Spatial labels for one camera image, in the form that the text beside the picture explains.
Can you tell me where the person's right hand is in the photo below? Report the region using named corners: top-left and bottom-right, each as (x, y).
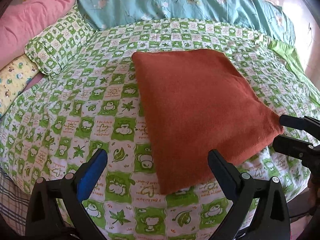
top-left (308, 174), bottom-right (319, 216)

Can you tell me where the plaid fabric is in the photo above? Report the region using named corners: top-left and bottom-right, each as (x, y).
top-left (1, 169), bottom-right (30, 236)

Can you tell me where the teal floral quilt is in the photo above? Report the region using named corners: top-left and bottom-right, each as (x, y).
top-left (77, 0), bottom-right (296, 45)

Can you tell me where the yellow cartoon print pillow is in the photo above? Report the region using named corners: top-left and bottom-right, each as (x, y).
top-left (0, 54), bottom-right (39, 117)

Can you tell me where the green checkered pillow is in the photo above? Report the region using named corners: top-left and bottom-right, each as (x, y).
top-left (24, 5), bottom-right (95, 78)

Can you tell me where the pink blanket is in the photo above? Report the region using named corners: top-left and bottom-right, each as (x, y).
top-left (1, 0), bottom-right (75, 68)

